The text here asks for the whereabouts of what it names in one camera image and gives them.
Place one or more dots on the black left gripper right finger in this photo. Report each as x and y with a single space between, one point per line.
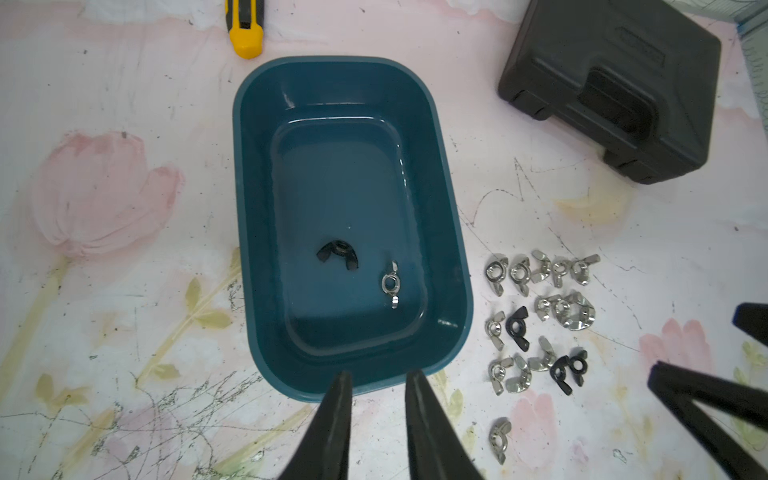
434 450

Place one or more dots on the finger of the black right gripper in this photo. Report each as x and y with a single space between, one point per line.
752 319
684 392

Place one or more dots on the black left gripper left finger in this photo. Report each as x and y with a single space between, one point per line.
323 452

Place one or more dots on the silver wing nut fifteenth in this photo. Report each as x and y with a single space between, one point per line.
498 438

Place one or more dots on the silver wing nut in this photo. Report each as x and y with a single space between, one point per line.
574 312
497 373
520 274
543 306
580 268
391 284
496 272
561 268
545 266
493 328

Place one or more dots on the silver wing nut eleventh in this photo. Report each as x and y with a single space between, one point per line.
523 380

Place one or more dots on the black wing nut fourteenth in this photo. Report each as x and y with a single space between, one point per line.
578 366

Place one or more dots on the black wing nut thirteenth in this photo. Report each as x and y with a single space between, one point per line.
558 372

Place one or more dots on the silver wing nut twelfth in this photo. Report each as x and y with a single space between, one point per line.
546 360

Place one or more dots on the black wing nut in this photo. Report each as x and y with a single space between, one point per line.
516 327
341 249

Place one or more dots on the teal plastic storage box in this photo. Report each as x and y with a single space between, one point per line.
346 148

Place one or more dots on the silver wing nut in box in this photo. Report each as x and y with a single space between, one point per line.
391 284

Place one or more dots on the black plastic tool case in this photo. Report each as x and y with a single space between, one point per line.
637 77

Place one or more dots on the yellow black utility knife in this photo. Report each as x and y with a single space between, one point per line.
245 25

